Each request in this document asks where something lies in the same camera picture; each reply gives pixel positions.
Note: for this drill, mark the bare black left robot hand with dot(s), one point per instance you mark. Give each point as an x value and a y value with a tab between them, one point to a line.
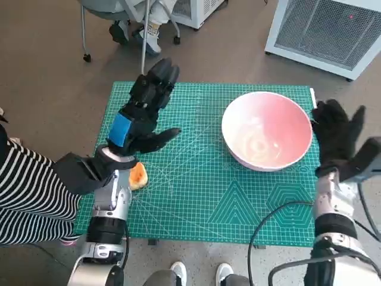
143	125

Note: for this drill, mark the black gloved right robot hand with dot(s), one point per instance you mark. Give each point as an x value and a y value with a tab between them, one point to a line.
334	134

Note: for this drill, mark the oblong striped toy bread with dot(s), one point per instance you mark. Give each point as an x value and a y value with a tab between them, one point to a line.
138	177

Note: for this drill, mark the pink bowl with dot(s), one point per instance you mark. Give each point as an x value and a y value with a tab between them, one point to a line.
265	128

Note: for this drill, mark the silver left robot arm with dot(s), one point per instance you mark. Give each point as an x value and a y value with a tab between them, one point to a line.
110	196

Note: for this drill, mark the white marker pen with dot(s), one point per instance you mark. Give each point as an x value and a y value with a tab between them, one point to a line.
313	96

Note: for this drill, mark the green cutting mat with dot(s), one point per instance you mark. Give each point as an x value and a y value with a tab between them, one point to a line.
193	193

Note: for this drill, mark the person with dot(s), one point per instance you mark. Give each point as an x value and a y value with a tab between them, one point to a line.
29	193
178	271
153	32

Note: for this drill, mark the large white mesh cabinet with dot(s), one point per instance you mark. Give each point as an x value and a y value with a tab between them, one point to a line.
321	29

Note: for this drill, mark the black table clip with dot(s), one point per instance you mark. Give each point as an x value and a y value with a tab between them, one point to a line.
259	247
152	242

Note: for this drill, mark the small white cabinet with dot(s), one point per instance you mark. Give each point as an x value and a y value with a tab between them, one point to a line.
192	15

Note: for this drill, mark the grey office chair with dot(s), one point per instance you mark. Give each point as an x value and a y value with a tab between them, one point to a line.
99	10

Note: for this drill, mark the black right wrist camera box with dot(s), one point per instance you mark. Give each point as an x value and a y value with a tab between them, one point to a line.
369	155

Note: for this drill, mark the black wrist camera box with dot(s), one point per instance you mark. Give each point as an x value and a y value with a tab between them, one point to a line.
369	155
77	175

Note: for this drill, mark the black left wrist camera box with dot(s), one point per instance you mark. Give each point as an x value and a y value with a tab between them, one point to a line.
77	175

